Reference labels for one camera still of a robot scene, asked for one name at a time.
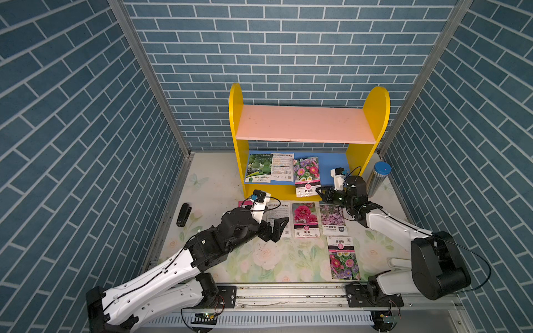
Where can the green gourd seed packet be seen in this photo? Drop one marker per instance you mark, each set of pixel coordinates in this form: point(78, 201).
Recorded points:
point(259, 168)

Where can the pink bordered seed packet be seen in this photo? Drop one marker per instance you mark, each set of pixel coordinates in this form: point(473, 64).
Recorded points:
point(244, 204)

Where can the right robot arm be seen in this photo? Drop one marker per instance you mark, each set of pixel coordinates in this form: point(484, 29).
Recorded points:
point(435, 268)

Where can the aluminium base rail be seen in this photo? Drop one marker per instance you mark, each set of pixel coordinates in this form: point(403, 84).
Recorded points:
point(299, 307)

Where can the yellow shelf with pink board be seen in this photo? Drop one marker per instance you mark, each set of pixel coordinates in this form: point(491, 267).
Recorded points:
point(359, 129)

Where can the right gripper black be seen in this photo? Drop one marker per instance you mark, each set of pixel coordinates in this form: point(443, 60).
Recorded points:
point(328, 194)

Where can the floral table mat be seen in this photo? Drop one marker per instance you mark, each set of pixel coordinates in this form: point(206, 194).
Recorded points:
point(212, 187)

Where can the red zinnia seed packet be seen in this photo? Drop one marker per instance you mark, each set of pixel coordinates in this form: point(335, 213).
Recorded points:
point(343, 260)

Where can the magenta hollyhock seed packet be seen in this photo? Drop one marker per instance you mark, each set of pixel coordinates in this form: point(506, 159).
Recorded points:
point(305, 220)

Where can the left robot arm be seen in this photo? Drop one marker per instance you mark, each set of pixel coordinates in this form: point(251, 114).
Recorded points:
point(182, 281)

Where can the white text packet lower shelf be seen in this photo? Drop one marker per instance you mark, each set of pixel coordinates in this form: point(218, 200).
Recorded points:
point(282, 167)

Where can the steel bottle blue lid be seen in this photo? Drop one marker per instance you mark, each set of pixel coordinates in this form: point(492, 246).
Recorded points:
point(377, 176)

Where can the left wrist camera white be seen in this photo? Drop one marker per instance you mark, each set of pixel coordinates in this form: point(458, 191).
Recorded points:
point(260, 201)

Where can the mixed flower seed packet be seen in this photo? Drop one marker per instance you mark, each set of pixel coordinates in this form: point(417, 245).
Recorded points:
point(307, 176)

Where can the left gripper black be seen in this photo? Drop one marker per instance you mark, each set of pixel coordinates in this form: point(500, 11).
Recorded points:
point(266, 235)

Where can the purple flower seed packet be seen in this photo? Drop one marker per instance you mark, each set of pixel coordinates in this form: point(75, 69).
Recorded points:
point(333, 222)

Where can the white text seed packet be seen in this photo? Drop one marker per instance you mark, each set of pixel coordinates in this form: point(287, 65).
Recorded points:
point(280, 210)

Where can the small white object on mat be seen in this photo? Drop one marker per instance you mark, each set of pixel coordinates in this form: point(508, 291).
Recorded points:
point(398, 263)

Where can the small black device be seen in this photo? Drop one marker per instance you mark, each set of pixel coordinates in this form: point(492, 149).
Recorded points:
point(183, 215)

